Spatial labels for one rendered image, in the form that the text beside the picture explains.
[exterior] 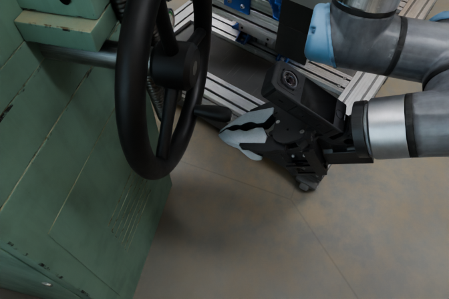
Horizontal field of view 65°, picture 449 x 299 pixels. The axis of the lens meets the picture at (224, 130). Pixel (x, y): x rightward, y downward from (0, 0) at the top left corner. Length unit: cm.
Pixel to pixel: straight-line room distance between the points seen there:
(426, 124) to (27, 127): 47
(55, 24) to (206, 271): 88
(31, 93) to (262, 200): 89
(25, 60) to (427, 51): 48
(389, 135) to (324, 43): 13
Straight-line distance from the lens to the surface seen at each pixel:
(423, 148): 43
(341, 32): 46
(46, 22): 46
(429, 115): 42
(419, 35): 48
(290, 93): 41
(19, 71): 49
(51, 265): 66
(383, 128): 43
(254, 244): 118
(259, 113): 51
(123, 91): 32
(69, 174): 62
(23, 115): 51
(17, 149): 51
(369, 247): 126
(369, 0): 44
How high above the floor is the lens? 112
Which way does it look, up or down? 54 degrees down
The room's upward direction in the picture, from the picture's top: straight up
